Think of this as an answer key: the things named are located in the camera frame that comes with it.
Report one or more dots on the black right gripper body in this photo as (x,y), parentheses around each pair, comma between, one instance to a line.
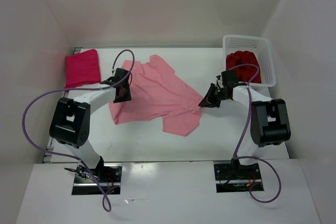
(219,95)

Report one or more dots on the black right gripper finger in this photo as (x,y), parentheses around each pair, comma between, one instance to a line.
(206,103)
(211,93)

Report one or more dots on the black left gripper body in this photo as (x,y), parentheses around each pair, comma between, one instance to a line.
(126,96)

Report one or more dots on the dark red t shirt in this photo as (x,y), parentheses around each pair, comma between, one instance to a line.
(245,59)

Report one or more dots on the light pink t shirt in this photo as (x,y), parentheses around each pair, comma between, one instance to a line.
(156,92)

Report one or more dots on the magenta t shirt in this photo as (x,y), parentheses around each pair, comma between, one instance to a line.
(82,68)

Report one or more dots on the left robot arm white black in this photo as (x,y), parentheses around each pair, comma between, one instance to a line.
(70,125)

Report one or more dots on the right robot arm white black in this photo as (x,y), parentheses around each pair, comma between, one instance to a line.
(267,119)

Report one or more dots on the white plastic laundry basket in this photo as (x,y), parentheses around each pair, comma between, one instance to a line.
(261,49)

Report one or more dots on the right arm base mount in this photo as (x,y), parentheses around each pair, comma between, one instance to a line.
(239,180)

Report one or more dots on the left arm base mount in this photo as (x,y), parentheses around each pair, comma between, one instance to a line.
(83,183)

